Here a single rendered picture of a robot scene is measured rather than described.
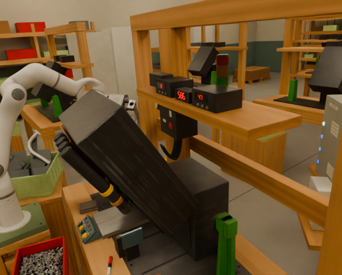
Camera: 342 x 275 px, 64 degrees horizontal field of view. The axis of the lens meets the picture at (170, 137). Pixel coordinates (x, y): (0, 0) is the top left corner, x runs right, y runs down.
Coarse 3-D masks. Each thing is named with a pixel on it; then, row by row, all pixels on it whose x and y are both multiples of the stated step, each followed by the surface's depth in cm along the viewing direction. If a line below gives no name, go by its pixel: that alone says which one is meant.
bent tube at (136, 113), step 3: (129, 102) 164; (132, 102) 164; (135, 102) 163; (129, 105) 163; (132, 105) 167; (135, 105) 166; (129, 108) 163; (132, 108) 162; (135, 108) 166; (135, 111) 168; (138, 111) 170; (135, 114) 171; (138, 114) 171; (135, 117) 172; (138, 117) 172; (135, 120) 172; (138, 120) 173; (138, 123) 173
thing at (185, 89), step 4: (176, 88) 125; (180, 88) 125; (184, 88) 124; (188, 88) 123; (176, 92) 125; (180, 92) 122; (184, 92) 118; (188, 92) 116; (176, 96) 125; (180, 96) 122; (184, 96) 119; (188, 96) 116; (180, 100) 123; (184, 100) 120; (188, 100) 117
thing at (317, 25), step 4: (320, 20) 969; (324, 20) 959; (328, 20) 948; (332, 20) 938; (336, 20) 929; (340, 20) 918; (316, 24) 982; (320, 24) 972; (324, 24) 962; (328, 24) 951; (332, 24) 941; (336, 24) 932; (340, 24) 921; (312, 28) 998; (316, 28) 986; (320, 28) 976
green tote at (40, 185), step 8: (56, 152) 228; (56, 160) 218; (56, 168) 216; (32, 176) 189; (40, 176) 190; (48, 176) 194; (56, 176) 213; (16, 184) 190; (24, 184) 191; (32, 184) 192; (40, 184) 193; (48, 184) 194; (16, 192) 192; (24, 192) 193; (32, 192) 194; (40, 192) 195; (48, 192) 196
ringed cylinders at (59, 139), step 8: (56, 136) 88; (64, 136) 85; (56, 144) 83; (64, 144) 80; (64, 152) 76; (72, 152) 76; (72, 160) 76; (80, 160) 78; (80, 168) 78; (88, 168) 80; (88, 176) 80; (96, 176) 81; (96, 184) 82; (104, 184) 84; (112, 184) 96; (104, 192) 84; (112, 192) 86; (120, 192) 94; (112, 200) 87; (120, 200) 87; (120, 208) 89; (128, 208) 90
